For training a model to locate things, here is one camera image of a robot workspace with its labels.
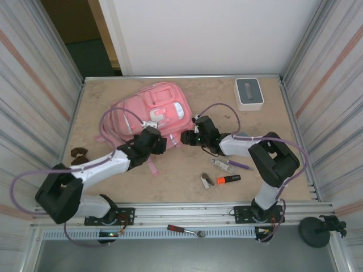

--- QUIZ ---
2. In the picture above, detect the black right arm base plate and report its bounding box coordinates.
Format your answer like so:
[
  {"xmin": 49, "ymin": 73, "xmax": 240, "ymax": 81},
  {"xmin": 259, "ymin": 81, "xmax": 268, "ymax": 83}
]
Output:
[{"xmin": 234, "ymin": 204, "xmax": 285, "ymax": 224}]

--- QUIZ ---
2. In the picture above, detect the slotted grey cable duct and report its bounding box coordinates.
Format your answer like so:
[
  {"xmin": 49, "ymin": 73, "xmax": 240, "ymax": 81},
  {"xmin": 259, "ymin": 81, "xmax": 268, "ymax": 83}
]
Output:
[{"xmin": 41, "ymin": 228, "xmax": 258, "ymax": 241}]

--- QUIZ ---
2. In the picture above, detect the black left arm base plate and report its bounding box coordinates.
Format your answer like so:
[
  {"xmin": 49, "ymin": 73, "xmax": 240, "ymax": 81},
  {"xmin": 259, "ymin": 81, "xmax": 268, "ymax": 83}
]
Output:
[{"xmin": 84, "ymin": 207, "xmax": 136, "ymax": 227}]

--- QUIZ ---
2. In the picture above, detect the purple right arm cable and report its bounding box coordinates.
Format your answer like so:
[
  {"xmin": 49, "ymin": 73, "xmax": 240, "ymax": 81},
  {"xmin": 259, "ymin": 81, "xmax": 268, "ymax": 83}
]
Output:
[{"xmin": 197, "ymin": 103, "xmax": 309, "ymax": 244}]

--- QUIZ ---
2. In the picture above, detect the orange black highlighter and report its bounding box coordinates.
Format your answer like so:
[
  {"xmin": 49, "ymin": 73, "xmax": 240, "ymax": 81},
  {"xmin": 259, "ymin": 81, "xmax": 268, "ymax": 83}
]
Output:
[{"xmin": 216, "ymin": 174, "xmax": 242, "ymax": 185}]

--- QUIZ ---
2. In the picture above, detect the white tissue box grey top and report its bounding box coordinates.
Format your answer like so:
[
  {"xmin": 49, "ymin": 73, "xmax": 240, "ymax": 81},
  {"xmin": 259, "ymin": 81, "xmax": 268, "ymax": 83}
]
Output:
[{"xmin": 234, "ymin": 76, "xmax": 265, "ymax": 111}]

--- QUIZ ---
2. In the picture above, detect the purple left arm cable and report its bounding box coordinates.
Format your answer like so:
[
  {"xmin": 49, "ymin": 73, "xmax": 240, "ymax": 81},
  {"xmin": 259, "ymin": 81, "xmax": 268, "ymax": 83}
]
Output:
[{"xmin": 10, "ymin": 107, "xmax": 148, "ymax": 249}]

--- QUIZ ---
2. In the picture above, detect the black round clamp mount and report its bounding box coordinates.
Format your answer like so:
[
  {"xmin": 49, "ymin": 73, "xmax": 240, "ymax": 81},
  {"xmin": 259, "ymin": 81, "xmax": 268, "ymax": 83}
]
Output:
[{"xmin": 298, "ymin": 214, "xmax": 348, "ymax": 249}]

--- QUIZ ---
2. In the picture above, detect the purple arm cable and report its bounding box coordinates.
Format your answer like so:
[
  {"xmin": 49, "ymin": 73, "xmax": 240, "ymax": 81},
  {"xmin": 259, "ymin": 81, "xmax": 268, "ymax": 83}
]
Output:
[
  {"xmin": 10, "ymin": 107, "xmax": 148, "ymax": 249},
  {"xmin": 197, "ymin": 103, "xmax": 309, "ymax": 244}
]

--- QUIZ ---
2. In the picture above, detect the aluminium mounting rail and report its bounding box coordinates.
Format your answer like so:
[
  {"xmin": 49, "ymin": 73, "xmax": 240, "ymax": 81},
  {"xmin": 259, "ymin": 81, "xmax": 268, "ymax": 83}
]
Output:
[{"xmin": 33, "ymin": 201, "xmax": 335, "ymax": 230}]

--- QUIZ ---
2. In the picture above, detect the white door frame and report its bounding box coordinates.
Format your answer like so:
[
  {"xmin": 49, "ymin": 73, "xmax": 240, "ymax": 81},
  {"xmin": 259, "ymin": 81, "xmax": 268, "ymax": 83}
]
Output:
[{"xmin": 98, "ymin": 0, "xmax": 133, "ymax": 77}]

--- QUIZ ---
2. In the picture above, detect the aluminium table border rail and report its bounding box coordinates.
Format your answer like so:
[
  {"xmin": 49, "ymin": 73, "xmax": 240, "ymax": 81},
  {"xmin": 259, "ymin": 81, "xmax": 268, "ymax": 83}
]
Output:
[{"xmin": 83, "ymin": 74, "xmax": 284, "ymax": 86}]

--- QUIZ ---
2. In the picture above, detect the small white brown stapler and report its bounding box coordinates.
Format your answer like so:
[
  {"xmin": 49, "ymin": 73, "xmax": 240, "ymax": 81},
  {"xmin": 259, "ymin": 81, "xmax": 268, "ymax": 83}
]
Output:
[{"xmin": 200, "ymin": 172, "xmax": 213, "ymax": 190}]

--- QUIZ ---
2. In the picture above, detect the purple pen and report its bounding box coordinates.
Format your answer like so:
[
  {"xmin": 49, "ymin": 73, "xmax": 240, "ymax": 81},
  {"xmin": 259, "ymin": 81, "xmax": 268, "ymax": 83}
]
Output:
[{"xmin": 226, "ymin": 159, "xmax": 255, "ymax": 171}]

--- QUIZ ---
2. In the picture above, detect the clear plastic tube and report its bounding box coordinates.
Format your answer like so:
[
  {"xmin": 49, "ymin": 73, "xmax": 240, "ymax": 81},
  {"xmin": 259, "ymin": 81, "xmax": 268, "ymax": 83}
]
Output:
[{"xmin": 209, "ymin": 157, "xmax": 236, "ymax": 173}]

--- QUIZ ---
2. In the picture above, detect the ratchet wrench red handle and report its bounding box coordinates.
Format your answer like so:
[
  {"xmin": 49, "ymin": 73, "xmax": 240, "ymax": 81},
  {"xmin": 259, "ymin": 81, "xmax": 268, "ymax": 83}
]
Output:
[{"xmin": 166, "ymin": 224, "xmax": 207, "ymax": 238}]

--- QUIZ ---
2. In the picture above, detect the pink backpack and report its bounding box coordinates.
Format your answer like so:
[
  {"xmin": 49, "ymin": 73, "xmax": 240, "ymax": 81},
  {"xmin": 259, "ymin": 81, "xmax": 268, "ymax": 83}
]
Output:
[{"xmin": 94, "ymin": 81, "xmax": 191, "ymax": 178}]

